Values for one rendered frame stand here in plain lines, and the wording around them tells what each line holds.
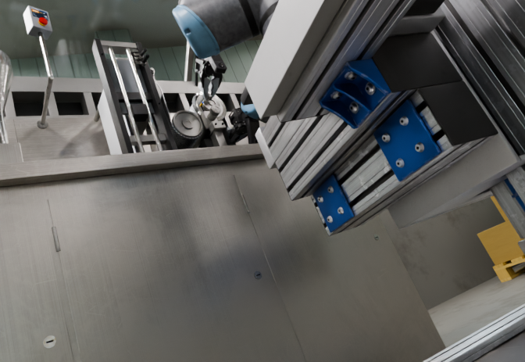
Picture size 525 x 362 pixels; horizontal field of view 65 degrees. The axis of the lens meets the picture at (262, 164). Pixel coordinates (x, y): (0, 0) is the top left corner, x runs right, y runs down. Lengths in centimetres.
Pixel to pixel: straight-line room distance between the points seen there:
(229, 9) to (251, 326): 72
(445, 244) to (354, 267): 333
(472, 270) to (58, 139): 397
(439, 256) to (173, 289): 372
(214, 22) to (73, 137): 110
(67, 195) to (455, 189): 80
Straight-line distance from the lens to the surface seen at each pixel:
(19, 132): 182
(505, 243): 405
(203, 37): 86
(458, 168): 68
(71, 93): 198
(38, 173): 103
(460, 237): 478
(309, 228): 127
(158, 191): 109
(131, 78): 151
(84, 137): 184
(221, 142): 155
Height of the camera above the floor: 39
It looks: 20 degrees up
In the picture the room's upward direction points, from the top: 23 degrees counter-clockwise
